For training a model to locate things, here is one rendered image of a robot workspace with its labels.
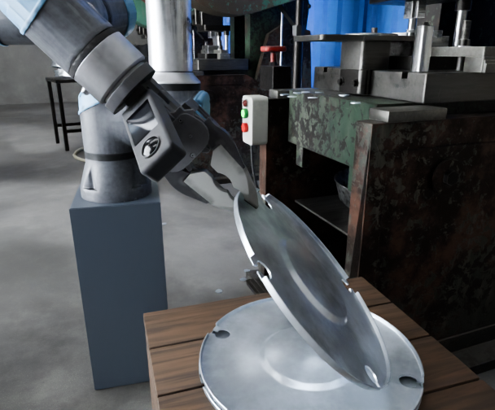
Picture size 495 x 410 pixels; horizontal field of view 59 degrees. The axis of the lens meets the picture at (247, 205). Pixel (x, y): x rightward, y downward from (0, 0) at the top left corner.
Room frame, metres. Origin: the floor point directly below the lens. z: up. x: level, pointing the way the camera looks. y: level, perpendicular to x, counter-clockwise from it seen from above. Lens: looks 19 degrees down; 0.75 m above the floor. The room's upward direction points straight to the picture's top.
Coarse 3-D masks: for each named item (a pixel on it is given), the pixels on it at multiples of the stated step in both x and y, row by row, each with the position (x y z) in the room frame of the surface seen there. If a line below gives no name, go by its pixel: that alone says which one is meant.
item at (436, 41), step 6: (444, 36) 1.10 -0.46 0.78; (396, 42) 1.14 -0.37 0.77; (402, 42) 1.13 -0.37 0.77; (408, 42) 1.11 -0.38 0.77; (432, 42) 1.09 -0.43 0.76; (438, 42) 1.10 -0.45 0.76; (444, 42) 1.10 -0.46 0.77; (396, 48) 1.14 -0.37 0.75; (402, 48) 1.12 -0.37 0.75; (408, 48) 1.10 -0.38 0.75; (390, 54) 1.16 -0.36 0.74; (396, 54) 1.14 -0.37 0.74; (402, 54) 1.12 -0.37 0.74; (408, 54) 1.10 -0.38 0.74
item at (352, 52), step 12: (300, 36) 1.08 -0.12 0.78; (312, 36) 1.03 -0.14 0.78; (324, 36) 0.99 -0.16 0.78; (336, 36) 1.00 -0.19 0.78; (348, 36) 1.01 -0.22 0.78; (360, 36) 1.02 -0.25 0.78; (372, 36) 1.04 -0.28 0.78; (384, 36) 1.05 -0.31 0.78; (396, 36) 1.06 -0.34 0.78; (408, 36) 1.07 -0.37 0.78; (348, 48) 1.11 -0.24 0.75; (360, 48) 1.06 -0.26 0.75; (372, 48) 1.06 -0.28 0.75; (384, 48) 1.07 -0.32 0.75; (348, 60) 1.10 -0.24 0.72; (360, 60) 1.06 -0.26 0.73; (372, 60) 1.06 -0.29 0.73; (384, 60) 1.07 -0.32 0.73; (348, 72) 1.10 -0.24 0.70; (360, 72) 1.06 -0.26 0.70; (348, 84) 1.10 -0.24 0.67; (360, 84) 1.06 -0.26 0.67
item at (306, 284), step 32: (256, 192) 0.58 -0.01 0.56; (256, 224) 0.48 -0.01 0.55; (288, 224) 0.59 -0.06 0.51; (256, 256) 0.41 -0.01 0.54; (288, 256) 0.47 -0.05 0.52; (320, 256) 0.59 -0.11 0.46; (288, 288) 0.41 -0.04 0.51; (320, 288) 0.47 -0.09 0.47; (288, 320) 0.36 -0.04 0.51; (320, 320) 0.41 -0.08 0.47; (352, 320) 0.49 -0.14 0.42; (320, 352) 0.35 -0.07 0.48; (352, 352) 0.41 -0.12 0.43; (384, 352) 0.48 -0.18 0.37; (384, 384) 0.40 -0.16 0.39
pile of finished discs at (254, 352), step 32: (224, 320) 0.57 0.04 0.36; (256, 320) 0.57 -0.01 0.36; (384, 320) 0.56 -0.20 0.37; (224, 352) 0.49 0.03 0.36; (256, 352) 0.49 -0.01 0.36; (288, 352) 0.49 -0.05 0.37; (416, 352) 0.49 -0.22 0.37; (224, 384) 0.43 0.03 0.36; (256, 384) 0.43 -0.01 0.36; (288, 384) 0.43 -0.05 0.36; (320, 384) 0.43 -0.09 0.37; (352, 384) 0.43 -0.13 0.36; (416, 384) 0.44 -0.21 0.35
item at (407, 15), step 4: (408, 4) 1.16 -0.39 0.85; (412, 4) 1.14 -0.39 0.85; (416, 4) 1.14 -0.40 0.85; (420, 4) 1.14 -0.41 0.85; (424, 4) 1.14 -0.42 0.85; (408, 8) 1.15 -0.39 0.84; (412, 8) 1.14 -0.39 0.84; (416, 8) 1.14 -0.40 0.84; (420, 8) 1.14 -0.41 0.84; (424, 8) 1.14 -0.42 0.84; (404, 12) 1.17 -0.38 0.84; (408, 12) 1.15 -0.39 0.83; (412, 12) 1.14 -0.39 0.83; (416, 12) 1.14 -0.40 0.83; (420, 12) 1.14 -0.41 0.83; (424, 12) 1.14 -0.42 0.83; (404, 16) 1.17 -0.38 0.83; (408, 16) 1.15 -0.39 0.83; (412, 16) 1.14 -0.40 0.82; (416, 16) 1.14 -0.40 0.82; (420, 16) 1.14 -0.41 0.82; (424, 16) 1.14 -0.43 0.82
